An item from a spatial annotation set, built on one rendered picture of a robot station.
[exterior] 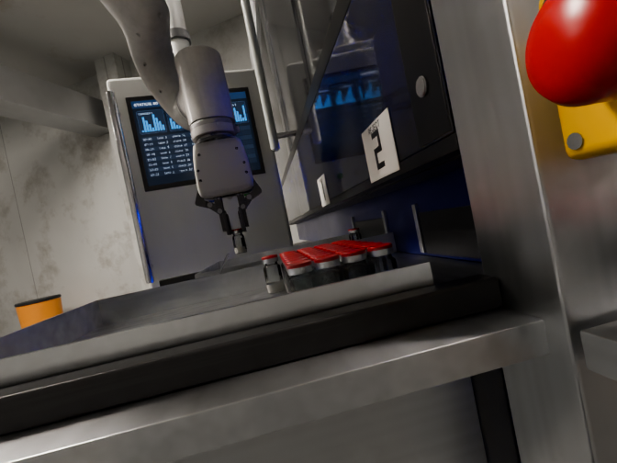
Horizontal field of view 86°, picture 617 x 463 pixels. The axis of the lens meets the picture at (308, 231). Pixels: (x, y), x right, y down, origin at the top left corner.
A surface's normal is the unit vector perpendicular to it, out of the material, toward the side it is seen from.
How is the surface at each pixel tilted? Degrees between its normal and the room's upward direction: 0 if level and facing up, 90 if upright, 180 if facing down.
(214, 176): 94
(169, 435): 90
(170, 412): 0
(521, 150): 90
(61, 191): 90
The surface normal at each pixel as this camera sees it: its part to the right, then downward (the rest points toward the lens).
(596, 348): -0.97, 0.20
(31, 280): -0.27, 0.07
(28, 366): 0.12, -0.01
